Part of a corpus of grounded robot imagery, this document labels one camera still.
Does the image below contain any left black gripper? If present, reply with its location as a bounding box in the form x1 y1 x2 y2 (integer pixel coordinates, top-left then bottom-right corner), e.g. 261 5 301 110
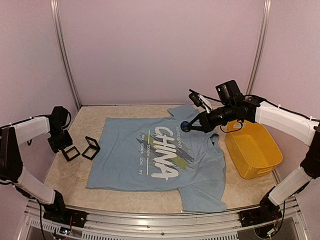
47 126 73 153

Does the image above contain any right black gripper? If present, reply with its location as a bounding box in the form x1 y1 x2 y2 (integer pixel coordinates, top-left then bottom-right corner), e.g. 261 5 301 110
188 102 237 133

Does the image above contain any blue brooch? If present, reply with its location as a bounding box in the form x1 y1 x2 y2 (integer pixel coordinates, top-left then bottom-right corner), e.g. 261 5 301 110
180 121 191 133

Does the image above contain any black brooch case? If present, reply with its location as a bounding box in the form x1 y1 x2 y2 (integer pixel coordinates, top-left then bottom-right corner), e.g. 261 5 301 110
81 136 101 161
61 146 81 162

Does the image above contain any light blue printed t-shirt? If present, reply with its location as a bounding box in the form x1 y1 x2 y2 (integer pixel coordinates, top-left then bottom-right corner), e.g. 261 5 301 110
87 105 226 213

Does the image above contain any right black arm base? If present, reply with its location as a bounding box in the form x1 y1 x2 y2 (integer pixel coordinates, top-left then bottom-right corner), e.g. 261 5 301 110
239 195 284 228

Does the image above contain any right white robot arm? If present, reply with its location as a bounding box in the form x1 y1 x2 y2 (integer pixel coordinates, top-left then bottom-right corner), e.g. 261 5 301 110
180 80 320 222

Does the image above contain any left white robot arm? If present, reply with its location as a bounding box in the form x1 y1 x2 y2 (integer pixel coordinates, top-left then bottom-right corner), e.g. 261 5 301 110
0 106 73 205

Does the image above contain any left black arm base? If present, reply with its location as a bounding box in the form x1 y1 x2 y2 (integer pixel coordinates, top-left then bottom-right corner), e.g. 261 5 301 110
43 190 88 228

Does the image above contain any yellow plastic basket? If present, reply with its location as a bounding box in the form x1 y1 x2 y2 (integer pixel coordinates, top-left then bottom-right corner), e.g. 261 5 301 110
224 120 283 180

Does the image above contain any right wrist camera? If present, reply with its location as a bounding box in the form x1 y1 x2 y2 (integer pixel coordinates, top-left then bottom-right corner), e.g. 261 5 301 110
188 89 213 114

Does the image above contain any right aluminium frame post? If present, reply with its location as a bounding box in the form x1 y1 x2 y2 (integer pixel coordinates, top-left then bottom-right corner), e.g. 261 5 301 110
245 0 272 95

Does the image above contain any aluminium frame post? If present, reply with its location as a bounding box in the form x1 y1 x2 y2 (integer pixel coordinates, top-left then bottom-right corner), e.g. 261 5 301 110
245 0 272 95
50 0 82 111

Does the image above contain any front aluminium rail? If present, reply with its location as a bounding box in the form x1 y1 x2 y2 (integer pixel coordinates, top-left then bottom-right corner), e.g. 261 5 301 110
17 197 310 240

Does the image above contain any left aluminium frame post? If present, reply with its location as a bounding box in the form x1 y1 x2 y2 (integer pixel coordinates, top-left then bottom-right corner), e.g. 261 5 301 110
50 0 82 111

